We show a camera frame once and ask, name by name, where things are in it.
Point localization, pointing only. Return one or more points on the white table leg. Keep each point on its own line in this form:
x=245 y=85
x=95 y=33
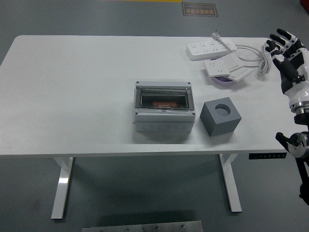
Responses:
x=62 y=188
x=231 y=183

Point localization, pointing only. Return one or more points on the brown floor sign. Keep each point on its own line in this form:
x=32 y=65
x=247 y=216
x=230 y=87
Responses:
x=200 y=9

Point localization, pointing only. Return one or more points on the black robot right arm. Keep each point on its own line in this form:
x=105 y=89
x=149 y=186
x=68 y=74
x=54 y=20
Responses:
x=301 y=145

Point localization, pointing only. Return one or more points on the white wall socket panel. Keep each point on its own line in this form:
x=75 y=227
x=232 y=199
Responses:
x=218 y=65

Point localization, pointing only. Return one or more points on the grey plastic enclosure box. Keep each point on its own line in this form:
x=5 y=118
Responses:
x=164 y=119

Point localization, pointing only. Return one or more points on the orange cylinder battery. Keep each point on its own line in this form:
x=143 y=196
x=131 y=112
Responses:
x=165 y=104

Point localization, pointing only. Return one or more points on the black table control panel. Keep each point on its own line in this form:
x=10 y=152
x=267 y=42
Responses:
x=268 y=156

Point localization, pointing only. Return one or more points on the white blank switch panel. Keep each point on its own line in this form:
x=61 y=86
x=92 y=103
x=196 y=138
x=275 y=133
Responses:
x=242 y=72

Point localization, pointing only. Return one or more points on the smoky transparent box lid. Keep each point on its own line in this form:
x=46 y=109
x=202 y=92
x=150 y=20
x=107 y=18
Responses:
x=164 y=95

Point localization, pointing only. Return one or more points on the white power strip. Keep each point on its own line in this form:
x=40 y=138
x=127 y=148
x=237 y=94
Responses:
x=205 y=49

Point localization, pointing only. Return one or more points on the purple round dish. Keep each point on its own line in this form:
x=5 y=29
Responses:
x=224 y=81

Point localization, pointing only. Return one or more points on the grey cube holder block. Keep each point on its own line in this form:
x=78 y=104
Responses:
x=217 y=123

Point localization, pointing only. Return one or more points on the red object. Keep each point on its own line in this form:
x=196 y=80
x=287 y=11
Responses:
x=305 y=2

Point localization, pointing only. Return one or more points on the robot right hand white shell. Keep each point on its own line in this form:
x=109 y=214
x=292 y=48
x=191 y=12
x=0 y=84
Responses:
x=298 y=91

